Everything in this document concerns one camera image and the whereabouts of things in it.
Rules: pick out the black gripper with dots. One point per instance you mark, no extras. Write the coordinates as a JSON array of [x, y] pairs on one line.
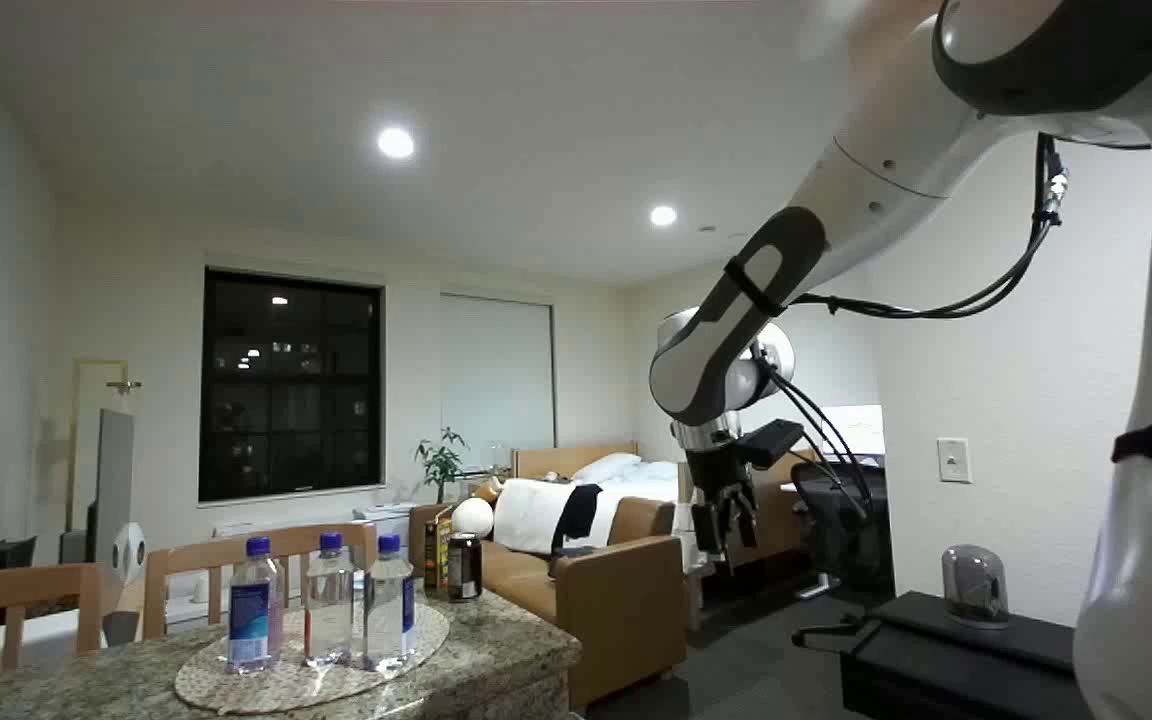
[[723, 481]]

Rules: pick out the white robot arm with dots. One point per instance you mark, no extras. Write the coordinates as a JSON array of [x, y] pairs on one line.
[[896, 147]]

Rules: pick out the brown wooden desk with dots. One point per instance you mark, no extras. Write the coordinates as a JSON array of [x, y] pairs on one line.
[[782, 520]]

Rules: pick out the white pillow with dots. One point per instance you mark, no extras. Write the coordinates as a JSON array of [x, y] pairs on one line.
[[622, 479]]

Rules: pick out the black office chair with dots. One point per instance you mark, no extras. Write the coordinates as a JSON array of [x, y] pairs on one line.
[[858, 514]]

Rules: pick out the white board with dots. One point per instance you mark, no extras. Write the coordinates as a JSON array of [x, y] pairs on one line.
[[863, 428]]

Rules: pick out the glass jar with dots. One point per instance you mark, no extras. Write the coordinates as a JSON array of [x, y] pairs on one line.
[[975, 580]]

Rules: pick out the black case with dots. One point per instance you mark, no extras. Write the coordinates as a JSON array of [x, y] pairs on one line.
[[950, 662]]

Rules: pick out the white round lamp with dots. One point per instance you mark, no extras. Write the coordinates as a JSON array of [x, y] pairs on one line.
[[474, 518]]

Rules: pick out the dark jar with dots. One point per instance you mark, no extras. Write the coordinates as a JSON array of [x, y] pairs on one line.
[[465, 568]]

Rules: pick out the white roller blind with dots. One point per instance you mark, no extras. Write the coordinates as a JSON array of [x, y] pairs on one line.
[[496, 381]]

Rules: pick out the green house plant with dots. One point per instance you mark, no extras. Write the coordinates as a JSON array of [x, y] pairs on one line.
[[443, 462]]

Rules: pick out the round ceiling light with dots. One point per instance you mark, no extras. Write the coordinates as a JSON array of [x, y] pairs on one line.
[[663, 214], [396, 141]]

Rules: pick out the clear water bottle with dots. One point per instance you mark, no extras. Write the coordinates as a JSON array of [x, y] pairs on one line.
[[329, 612], [388, 612]]

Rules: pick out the round woven placemat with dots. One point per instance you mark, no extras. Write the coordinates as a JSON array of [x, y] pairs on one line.
[[296, 680]]

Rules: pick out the dark window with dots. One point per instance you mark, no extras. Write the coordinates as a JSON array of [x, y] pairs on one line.
[[290, 385]]

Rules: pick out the water bottle blue label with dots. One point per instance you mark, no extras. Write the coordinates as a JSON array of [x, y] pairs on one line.
[[253, 620]]

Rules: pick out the wooden dining chair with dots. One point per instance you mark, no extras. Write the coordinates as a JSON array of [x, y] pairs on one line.
[[202, 554]]

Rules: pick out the small white device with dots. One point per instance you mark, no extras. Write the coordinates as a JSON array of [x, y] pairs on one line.
[[130, 551]]

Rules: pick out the white door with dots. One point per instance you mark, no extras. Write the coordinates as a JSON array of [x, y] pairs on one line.
[[91, 441]]

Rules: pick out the dark square object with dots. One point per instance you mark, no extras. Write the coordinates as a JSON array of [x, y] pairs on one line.
[[15, 554]]

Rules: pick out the wooden chair back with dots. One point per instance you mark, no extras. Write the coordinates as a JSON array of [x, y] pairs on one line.
[[9, 592]]

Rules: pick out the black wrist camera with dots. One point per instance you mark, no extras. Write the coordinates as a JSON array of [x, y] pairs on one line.
[[772, 441]]

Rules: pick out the white wall switch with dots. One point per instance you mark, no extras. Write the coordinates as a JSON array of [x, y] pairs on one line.
[[954, 462]]

